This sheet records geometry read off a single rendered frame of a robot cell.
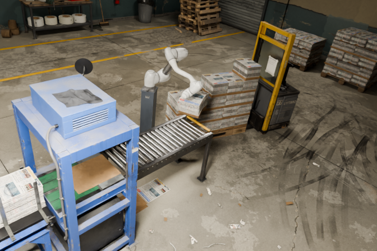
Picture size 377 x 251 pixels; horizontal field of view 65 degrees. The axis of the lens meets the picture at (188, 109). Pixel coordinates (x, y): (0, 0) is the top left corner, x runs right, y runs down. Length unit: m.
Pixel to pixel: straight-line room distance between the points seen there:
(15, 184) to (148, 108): 2.18
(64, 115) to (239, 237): 2.48
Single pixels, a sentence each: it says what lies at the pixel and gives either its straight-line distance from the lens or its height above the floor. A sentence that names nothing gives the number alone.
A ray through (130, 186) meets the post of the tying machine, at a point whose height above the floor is 0.89.
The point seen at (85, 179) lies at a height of 0.80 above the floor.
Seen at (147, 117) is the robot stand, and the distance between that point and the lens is 4.48.
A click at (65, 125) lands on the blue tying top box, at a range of 2.37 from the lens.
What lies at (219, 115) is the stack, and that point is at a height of 0.48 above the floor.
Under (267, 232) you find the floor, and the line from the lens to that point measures 4.01.
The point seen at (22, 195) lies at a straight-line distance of 2.81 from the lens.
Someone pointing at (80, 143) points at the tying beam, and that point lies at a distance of 2.37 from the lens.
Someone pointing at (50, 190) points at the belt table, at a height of 0.80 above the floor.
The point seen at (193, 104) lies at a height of 1.14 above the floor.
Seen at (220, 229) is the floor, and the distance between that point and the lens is 3.86.
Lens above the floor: 2.98
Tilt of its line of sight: 30 degrees down
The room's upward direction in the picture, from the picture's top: 8 degrees clockwise
